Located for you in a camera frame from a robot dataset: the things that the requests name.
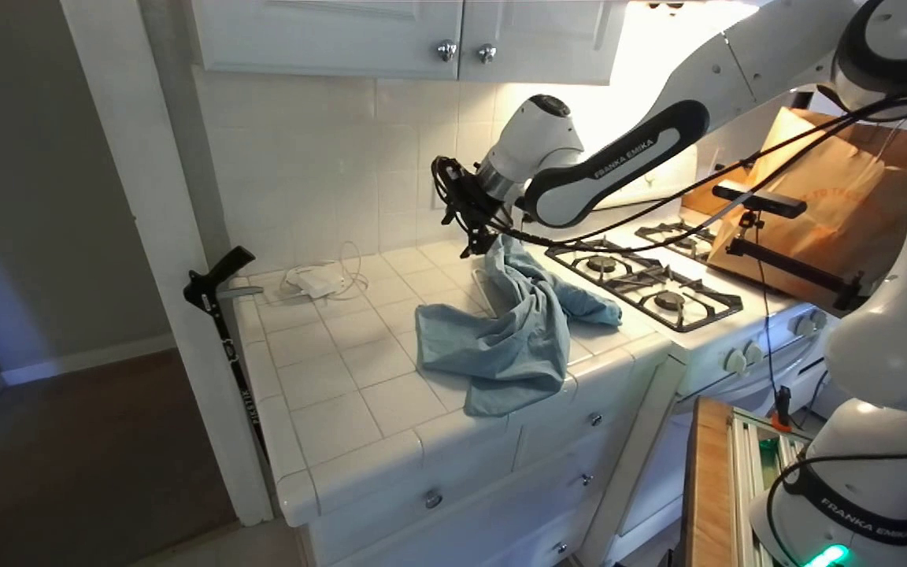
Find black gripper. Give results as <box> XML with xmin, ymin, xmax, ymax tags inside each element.
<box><xmin>429</xmin><ymin>154</ymin><xmax>500</xmax><ymax>257</ymax></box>

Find blue cloth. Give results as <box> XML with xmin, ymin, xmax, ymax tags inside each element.
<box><xmin>411</xmin><ymin>233</ymin><xmax>624</xmax><ymax>420</ymax></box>

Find white rag on counter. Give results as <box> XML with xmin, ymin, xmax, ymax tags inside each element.
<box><xmin>280</xmin><ymin>260</ymin><xmax>369</xmax><ymax>305</ymax></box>

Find black stove burner grate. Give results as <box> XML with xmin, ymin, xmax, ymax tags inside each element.
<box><xmin>542</xmin><ymin>238</ymin><xmax>747</xmax><ymax>337</ymax></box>
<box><xmin>633</xmin><ymin>217</ymin><xmax>720</xmax><ymax>265</ymax></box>

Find white upper kitchen cabinet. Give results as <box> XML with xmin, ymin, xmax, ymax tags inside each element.
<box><xmin>186</xmin><ymin>0</ymin><xmax>624</xmax><ymax>89</ymax></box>

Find white gas stove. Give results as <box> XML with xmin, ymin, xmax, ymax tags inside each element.
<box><xmin>536</xmin><ymin>186</ymin><xmax>876</xmax><ymax>423</ymax></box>

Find white lower drawer cabinet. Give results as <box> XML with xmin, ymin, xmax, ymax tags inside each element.
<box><xmin>306</xmin><ymin>357</ymin><xmax>685</xmax><ymax>567</ymax></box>

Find black folded tripod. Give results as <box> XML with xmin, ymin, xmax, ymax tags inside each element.
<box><xmin>178</xmin><ymin>246</ymin><xmax>274</xmax><ymax>467</ymax></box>

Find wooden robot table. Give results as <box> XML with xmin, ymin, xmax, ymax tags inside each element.
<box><xmin>682</xmin><ymin>396</ymin><xmax>793</xmax><ymax>567</ymax></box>

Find wooden cutting board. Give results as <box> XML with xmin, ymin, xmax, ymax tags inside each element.
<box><xmin>679</xmin><ymin>105</ymin><xmax>907</xmax><ymax>310</ymax></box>

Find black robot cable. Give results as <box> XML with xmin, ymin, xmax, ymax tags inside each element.
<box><xmin>482</xmin><ymin>91</ymin><xmax>907</xmax><ymax>251</ymax></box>

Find black camera mount bars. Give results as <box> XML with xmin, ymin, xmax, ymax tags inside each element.
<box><xmin>713</xmin><ymin>179</ymin><xmax>877</xmax><ymax>315</ymax></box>

